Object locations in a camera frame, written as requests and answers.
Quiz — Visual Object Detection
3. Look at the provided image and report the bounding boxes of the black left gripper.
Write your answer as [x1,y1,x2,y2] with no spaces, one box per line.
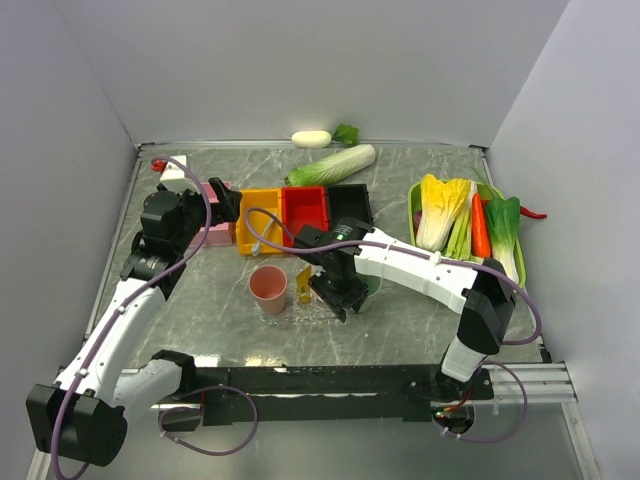
[171,177,241,252]

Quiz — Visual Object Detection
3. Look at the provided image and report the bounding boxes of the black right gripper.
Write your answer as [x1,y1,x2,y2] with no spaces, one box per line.
[308,266,371,322]

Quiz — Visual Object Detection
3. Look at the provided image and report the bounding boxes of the yellow toothpaste tube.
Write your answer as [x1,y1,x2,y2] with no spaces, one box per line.
[296,266,312,304]

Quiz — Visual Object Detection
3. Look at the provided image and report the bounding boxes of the clear textured acrylic tray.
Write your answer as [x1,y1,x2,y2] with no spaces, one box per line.
[254,283,341,325]

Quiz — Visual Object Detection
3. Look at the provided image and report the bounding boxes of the pink plastic cup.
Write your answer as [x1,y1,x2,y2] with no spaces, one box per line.
[249,265,288,315]

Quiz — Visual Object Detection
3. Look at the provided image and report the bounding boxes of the mint green plastic cup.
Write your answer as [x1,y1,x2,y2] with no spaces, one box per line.
[358,275,382,314]

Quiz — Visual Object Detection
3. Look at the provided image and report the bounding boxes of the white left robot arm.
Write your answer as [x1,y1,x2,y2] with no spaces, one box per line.
[26,177,242,467]

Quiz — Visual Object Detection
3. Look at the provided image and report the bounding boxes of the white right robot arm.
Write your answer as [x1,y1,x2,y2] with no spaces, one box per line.
[293,218,515,399]

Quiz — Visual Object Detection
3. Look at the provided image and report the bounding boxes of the lime green vegetable tray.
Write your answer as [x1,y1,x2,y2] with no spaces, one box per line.
[407,182,527,288]

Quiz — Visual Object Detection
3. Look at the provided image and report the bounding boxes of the pink drawer box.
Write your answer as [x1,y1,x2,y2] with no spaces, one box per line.
[190,182,235,247]

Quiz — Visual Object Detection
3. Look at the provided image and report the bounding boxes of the yellow storage bin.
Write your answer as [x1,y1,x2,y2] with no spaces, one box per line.
[234,187,296,257]

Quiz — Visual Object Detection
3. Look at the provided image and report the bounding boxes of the red storage bin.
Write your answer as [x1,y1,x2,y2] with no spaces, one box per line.
[281,186,329,235]

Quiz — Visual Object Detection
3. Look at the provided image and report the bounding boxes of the black storage bin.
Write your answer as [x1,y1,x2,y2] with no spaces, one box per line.
[325,183,374,230]

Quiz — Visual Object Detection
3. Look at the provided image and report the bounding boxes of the green napa cabbage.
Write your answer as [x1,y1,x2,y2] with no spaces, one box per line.
[284,144,376,187]

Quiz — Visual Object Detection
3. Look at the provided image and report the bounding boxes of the white radish with leaves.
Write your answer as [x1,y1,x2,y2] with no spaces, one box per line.
[291,123,360,148]

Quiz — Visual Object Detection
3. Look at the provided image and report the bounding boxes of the yellow napa cabbage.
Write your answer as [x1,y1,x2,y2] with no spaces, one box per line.
[415,174,471,252]

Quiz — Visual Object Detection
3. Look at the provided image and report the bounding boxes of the orange carrot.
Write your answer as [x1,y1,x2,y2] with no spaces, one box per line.
[471,193,492,258]

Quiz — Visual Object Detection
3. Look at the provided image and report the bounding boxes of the green bok choy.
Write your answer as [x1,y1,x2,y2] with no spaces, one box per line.
[473,167,520,284]

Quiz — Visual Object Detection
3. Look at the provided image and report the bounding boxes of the red chili pepper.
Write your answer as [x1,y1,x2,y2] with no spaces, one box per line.
[520,206,548,220]

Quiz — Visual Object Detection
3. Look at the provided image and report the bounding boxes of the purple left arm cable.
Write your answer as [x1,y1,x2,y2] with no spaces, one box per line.
[49,155,261,480]

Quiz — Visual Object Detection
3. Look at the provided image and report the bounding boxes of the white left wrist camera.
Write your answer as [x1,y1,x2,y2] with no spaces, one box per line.
[151,160,191,193]

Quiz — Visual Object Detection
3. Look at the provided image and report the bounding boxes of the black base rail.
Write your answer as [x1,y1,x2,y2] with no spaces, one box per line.
[160,364,494,426]

